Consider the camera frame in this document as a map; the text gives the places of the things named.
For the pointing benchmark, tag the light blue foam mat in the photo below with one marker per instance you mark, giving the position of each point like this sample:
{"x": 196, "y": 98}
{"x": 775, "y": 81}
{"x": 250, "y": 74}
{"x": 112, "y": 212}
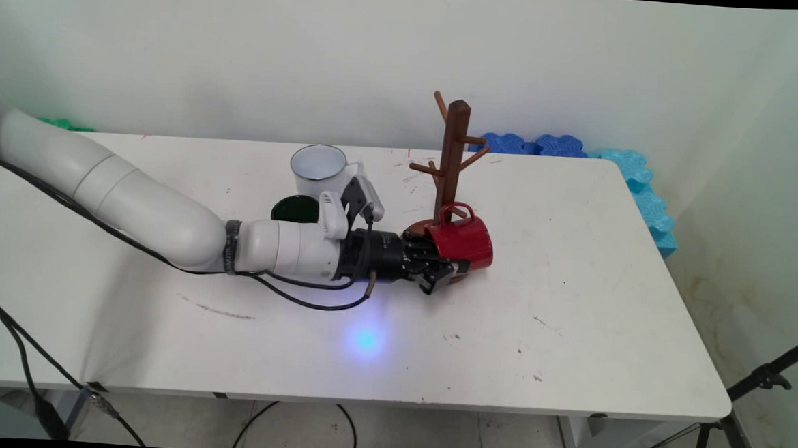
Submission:
{"x": 650, "y": 196}

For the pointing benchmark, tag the red enamel mug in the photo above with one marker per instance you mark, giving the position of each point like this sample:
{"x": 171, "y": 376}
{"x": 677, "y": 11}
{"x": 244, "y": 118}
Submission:
{"x": 469, "y": 245}

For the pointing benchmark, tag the dark green enamel mug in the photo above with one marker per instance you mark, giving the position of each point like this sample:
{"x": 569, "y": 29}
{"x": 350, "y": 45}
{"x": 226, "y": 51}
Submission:
{"x": 295, "y": 210}

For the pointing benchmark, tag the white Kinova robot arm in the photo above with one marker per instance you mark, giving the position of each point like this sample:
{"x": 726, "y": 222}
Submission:
{"x": 140, "y": 210}

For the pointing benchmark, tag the white enamel mug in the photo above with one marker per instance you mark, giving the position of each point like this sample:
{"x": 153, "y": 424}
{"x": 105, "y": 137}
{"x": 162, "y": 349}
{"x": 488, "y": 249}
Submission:
{"x": 320, "y": 172}

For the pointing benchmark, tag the black tripod stand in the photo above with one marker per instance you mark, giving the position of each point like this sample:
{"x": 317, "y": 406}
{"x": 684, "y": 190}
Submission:
{"x": 738, "y": 405}

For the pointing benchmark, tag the dark blue foam mat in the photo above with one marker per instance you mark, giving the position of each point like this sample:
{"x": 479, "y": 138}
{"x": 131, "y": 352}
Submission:
{"x": 533, "y": 145}

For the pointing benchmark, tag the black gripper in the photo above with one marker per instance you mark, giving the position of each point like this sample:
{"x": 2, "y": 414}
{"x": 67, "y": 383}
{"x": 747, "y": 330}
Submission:
{"x": 380, "y": 254}

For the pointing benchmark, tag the green foam mat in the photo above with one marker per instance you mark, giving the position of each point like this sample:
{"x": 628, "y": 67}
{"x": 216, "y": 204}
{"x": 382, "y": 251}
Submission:
{"x": 66, "y": 124}

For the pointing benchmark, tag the brown wooden mug tree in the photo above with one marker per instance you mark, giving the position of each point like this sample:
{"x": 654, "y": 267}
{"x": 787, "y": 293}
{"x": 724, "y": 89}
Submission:
{"x": 451, "y": 158}

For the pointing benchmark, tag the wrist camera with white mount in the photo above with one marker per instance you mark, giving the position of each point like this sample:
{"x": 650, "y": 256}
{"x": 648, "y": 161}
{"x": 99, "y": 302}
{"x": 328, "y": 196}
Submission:
{"x": 349, "y": 204}

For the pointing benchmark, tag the white table leg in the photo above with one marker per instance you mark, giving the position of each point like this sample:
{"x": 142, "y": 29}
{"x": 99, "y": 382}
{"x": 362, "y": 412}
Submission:
{"x": 599, "y": 443}

